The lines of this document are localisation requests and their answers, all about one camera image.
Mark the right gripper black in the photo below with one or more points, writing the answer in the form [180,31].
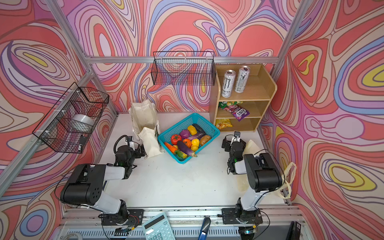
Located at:
[226,144]

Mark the teal calculator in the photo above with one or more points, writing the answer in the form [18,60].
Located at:
[158,228]

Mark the orange toy pepper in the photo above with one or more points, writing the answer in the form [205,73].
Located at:
[187,142]

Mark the white Monster can left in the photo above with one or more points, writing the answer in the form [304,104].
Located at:
[228,83]

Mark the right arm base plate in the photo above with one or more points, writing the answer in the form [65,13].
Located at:
[237,215]

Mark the green snack packet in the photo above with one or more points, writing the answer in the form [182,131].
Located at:
[223,105]

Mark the orange toy carrot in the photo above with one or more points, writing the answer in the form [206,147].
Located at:
[172,148]

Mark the dark purple toy eggplant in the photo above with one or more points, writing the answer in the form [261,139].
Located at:
[185,149]

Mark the wooden shelf unit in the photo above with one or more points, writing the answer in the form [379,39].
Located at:
[256,98]

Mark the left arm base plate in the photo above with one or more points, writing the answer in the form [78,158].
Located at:
[133,218]

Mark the white energy can right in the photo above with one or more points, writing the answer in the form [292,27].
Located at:
[243,76]

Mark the red toy tomato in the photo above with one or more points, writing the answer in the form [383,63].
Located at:
[175,138]

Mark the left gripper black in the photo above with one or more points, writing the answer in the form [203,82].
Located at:
[136,151]

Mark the silver tape roll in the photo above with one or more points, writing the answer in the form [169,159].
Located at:
[81,124]

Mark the purple toy onion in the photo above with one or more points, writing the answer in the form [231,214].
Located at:
[185,134]

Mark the black wire basket wall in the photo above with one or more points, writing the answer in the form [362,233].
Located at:
[56,133]
[184,68]

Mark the brown toy potato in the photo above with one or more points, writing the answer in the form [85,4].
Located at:
[204,140]

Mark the yellow chip packet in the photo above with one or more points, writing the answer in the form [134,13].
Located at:
[223,124]

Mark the light purple toy eggplant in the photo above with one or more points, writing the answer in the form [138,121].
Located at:
[197,136]

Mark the yellowish plastic grocery bag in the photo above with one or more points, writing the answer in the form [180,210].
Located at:
[264,175]

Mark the black device bottom right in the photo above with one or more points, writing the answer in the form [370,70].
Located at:
[294,232]

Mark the black wire basket back wall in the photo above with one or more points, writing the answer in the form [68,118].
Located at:
[184,68]

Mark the blue handled tool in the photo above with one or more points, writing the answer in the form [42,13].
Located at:
[204,229]

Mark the teal plastic basket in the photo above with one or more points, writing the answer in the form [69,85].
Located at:
[194,118]

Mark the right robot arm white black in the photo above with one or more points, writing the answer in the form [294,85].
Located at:
[236,153]

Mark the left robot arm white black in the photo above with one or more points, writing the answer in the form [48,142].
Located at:
[85,186]

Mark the yellow toy corn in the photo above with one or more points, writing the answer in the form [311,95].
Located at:
[192,130]

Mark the black wire basket left wall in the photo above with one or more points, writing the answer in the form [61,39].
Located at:
[56,133]

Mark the dark toy avocado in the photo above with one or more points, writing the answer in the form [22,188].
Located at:
[199,129]

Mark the beige canvas tote bag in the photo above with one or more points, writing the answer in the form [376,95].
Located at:
[146,127]

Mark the yellow toy lemon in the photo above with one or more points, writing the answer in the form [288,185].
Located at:
[196,142]

